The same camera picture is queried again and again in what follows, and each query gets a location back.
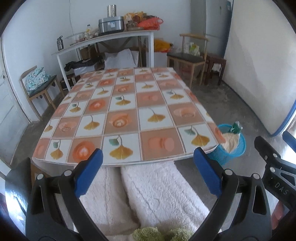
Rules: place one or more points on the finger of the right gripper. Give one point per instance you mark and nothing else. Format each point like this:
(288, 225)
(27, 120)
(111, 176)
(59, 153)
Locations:
(289, 139)
(271, 156)

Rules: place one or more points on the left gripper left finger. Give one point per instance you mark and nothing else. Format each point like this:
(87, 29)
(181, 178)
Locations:
(44, 220)

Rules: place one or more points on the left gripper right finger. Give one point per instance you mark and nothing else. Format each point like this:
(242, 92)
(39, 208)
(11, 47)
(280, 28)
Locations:
(252, 220)

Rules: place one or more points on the beige paper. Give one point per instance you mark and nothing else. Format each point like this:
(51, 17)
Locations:
(231, 142)

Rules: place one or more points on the blue plastic trash basket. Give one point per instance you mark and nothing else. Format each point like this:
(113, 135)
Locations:
(219, 154)

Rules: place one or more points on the person's right hand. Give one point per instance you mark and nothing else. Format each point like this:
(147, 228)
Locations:
(279, 212)

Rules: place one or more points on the white mattress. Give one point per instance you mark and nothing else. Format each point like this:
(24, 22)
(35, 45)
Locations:
(261, 62)

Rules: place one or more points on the dark wooden stool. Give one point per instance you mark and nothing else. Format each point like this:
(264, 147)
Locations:
(214, 63)

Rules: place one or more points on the ginkgo patterned tablecloth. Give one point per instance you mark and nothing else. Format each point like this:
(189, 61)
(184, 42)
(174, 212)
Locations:
(134, 115)

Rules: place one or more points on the wooden chair with cushion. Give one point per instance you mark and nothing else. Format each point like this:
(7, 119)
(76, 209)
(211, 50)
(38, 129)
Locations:
(35, 83)

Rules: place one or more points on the wooden chair black seat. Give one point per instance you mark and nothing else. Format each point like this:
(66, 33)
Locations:
(191, 60)

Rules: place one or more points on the grey refrigerator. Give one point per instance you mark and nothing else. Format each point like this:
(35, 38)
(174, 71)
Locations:
(212, 19)

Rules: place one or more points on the yellow plastic bag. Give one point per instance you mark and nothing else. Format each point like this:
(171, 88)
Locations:
(162, 46)

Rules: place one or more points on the steel lunch container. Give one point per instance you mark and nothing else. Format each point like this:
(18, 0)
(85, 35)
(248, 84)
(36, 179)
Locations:
(60, 44)

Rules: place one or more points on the white side table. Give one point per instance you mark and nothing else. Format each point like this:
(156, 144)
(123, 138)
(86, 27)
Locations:
(102, 40)

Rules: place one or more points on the red plastic bag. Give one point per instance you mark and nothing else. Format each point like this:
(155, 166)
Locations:
(151, 24)

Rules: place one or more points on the silver rice cooker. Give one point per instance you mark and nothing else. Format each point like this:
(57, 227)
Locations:
(111, 25)

